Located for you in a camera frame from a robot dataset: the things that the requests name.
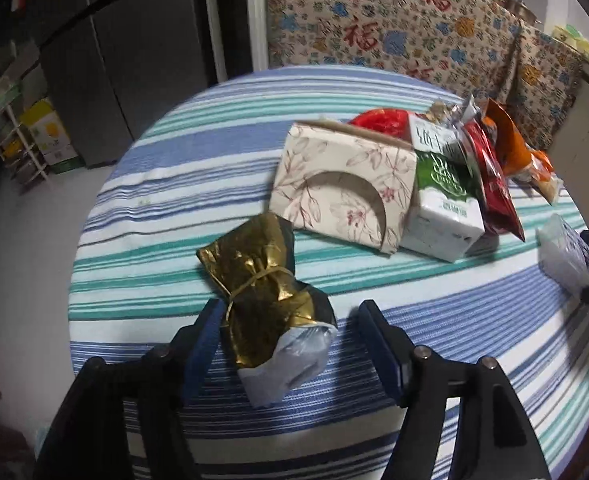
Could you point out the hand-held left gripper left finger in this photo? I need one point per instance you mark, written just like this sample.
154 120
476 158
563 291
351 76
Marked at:
202 345

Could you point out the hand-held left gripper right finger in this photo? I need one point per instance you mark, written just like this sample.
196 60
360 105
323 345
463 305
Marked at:
382 350

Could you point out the gold foil bag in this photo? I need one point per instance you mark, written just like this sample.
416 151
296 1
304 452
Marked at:
259 300

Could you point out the red snack bag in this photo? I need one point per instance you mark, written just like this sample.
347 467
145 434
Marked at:
494 185

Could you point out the crushed orange can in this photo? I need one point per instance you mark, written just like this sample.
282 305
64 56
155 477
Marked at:
507 145

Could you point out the green white milk carton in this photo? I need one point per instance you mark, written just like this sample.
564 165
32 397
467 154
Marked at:
439 210

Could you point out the floral tissue box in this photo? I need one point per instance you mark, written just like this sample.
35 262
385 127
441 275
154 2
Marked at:
344 170

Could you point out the clear plastic bag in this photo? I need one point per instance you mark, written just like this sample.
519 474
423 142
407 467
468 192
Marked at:
564 255

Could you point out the clear snack packet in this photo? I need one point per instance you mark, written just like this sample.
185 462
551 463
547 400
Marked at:
544 180

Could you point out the small crumpled clear wrapper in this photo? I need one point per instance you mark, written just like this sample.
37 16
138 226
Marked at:
449 112

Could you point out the yellow green container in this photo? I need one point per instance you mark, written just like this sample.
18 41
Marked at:
574 40

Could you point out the red crumpled wrapper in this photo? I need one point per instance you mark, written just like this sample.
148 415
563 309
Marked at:
382 122

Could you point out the metal pot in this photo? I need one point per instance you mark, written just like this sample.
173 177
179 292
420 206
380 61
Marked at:
519 5

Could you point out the yellow green cardboard box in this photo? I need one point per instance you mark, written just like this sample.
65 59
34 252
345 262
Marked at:
49 135

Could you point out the white shelf rack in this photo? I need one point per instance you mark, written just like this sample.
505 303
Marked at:
9 125

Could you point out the grey refrigerator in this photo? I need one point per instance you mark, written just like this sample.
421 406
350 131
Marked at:
134 60

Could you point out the patterned fabric sofa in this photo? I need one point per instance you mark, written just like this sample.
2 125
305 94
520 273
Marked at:
374 25

